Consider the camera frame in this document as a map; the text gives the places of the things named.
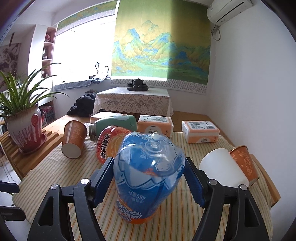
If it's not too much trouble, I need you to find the white paper cup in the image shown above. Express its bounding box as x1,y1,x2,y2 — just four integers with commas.
199,148,249,188

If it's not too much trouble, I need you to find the orange patterned paper cup right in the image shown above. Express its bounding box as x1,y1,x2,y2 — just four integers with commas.
229,146,258,186

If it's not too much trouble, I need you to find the brown paper cup left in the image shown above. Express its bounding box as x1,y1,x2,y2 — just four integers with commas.
61,120,87,159

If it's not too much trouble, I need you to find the wooden slatted plant stand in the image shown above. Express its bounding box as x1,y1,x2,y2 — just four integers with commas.
1,130,63,180

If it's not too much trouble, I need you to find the striped yellow tablecloth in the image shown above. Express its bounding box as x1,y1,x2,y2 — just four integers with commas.
11,122,274,241

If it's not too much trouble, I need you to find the spider plant in red-white pot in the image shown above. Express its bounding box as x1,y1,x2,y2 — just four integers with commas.
1,63,60,153

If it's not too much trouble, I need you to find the orange tissue pack right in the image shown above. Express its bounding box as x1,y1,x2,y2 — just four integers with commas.
182,120,220,144

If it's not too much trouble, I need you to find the orange tissue pack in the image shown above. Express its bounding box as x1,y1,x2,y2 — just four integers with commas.
182,120,220,144
137,115,174,138
90,111,126,123

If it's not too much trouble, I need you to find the black bag on floor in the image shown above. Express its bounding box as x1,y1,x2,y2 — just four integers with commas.
67,93,95,118

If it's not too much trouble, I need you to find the orange tissue pack left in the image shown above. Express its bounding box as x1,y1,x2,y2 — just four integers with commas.
90,111,126,123

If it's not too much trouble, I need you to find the green thermos bottle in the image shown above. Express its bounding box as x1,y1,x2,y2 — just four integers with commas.
88,114,138,142

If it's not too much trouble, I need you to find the orange tissue pack middle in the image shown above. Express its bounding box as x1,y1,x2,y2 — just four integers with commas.
137,115,174,138

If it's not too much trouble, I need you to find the low table with lace cloth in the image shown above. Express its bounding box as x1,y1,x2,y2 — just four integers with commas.
93,86,174,117

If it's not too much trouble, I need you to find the green landscape painting curtain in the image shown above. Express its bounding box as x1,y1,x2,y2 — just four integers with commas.
112,1,211,84

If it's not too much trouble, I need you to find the white wall shelf unit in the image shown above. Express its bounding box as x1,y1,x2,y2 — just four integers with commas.
28,24,57,107

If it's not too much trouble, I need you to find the white wall air conditioner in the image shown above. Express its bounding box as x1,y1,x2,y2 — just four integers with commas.
207,0,253,26

